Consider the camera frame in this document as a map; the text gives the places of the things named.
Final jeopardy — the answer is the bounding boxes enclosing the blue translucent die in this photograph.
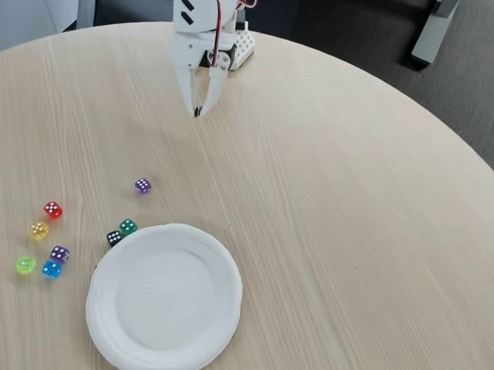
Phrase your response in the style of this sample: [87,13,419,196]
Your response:
[41,259,63,281]

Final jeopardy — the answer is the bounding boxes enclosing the dark green translucent die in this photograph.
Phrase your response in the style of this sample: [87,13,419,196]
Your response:
[118,218,139,238]

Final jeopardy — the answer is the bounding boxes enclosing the white cabinet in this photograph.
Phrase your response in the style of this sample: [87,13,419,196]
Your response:
[0,0,96,61]

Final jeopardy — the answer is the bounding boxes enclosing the red translucent die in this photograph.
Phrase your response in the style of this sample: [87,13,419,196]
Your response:
[42,200,64,221]

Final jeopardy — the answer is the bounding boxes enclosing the yellow translucent die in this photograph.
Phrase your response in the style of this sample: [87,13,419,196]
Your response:
[29,221,50,243]

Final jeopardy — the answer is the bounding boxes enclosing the white paper plate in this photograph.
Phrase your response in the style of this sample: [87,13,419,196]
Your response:
[82,219,247,370]

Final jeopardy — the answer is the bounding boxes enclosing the lime green translucent die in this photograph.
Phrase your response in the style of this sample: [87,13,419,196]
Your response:
[15,255,37,276]

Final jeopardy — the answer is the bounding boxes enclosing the grey desk leg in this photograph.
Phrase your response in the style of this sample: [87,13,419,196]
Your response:
[410,0,461,73]

